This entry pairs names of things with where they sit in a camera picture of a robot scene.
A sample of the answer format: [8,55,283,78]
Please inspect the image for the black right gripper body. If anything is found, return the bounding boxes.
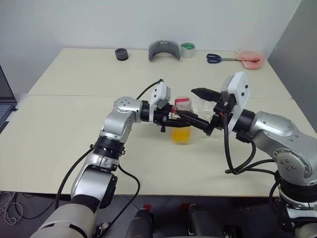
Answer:
[206,93,236,136]

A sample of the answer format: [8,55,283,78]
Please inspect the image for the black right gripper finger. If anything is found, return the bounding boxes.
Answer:
[191,87,222,102]
[176,111,211,132]

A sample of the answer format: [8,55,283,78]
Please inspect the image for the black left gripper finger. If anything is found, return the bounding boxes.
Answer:
[170,119,193,127]

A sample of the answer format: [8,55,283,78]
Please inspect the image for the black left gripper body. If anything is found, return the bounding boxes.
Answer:
[151,103,179,134]

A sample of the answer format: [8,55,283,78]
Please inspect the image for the cup of orange juice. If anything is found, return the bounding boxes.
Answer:
[170,95,194,146]

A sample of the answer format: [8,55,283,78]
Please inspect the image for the clear plastic cup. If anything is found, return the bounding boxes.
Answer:
[192,96,216,120]

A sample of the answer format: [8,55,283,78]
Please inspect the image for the green tape roll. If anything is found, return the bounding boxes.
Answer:
[180,42,197,59]

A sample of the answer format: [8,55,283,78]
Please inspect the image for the pink cloth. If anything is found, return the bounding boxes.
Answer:
[235,50,264,70]

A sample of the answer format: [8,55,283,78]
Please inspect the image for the grey curved headband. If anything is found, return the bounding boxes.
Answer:
[148,39,181,61]

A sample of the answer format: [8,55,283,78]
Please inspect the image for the dark rounded shape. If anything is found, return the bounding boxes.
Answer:
[188,204,223,238]
[130,209,154,238]

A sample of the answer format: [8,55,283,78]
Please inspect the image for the grey laptop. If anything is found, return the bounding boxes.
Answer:
[0,64,18,133]

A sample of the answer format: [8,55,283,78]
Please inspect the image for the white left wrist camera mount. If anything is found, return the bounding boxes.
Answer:
[148,81,172,110]

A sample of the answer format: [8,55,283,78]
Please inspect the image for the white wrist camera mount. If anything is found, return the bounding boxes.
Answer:
[148,81,172,110]
[220,71,251,136]

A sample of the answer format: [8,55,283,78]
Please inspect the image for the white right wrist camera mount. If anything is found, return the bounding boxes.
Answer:
[220,71,251,136]

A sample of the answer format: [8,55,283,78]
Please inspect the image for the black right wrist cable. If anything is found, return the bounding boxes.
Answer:
[221,109,257,176]

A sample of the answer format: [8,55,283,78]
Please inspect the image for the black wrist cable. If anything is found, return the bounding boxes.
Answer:
[135,78,165,100]
[221,109,257,176]

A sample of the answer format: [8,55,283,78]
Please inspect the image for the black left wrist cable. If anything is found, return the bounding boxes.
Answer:
[135,78,165,100]

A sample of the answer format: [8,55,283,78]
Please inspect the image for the dark blue handled scissors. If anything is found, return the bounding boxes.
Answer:
[206,53,240,64]

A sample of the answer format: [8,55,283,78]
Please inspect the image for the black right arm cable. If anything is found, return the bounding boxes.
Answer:
[224,160,279,176]

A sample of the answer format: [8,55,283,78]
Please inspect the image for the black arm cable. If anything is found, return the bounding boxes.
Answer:
[54,148,95,210]
[104,165,142,230]
[224,160,279,176]

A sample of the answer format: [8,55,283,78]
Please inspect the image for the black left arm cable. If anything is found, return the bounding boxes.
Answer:
[54,148,95,210]
[104,165,142,230]

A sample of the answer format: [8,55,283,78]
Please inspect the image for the dark grey ring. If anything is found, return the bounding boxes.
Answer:
[115,48,129,61]

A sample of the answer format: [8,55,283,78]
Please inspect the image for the white cord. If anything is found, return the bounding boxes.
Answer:
[0,190,24,225]

